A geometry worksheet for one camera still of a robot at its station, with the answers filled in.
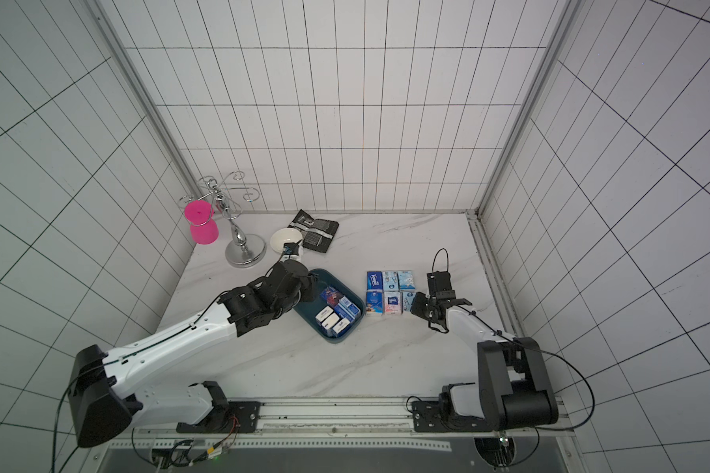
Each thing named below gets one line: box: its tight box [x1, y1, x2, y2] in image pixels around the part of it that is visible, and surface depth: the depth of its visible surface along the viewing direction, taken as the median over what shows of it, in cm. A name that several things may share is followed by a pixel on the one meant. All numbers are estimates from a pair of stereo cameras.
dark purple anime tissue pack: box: [320, 286, 343, 308], surface depth 94 cm
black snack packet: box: [287, 208, 340, 254], surface depth 116 cm
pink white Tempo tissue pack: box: [383, 290, 404, 316], surface depth 94 cm
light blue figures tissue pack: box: [402, 290, 417, 312], surface depth 94 cm
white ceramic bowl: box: [270, 227, 304, 254], surface depth 109 cm
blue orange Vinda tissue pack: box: [365, 289, 384, 314], surface depth 94 cm
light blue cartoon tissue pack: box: [398, 270, 417, 291], surface depth 99 cm
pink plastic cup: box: [184, 199, 220, 246], surface depth 83 cm
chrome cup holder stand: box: [178, 170, 268, 270], surface depth 95 cm
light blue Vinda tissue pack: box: [382, 270, 400, 292], surface depth 99 cm
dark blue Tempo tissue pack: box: [365, 270, 384, 293], surface depth 99 cm
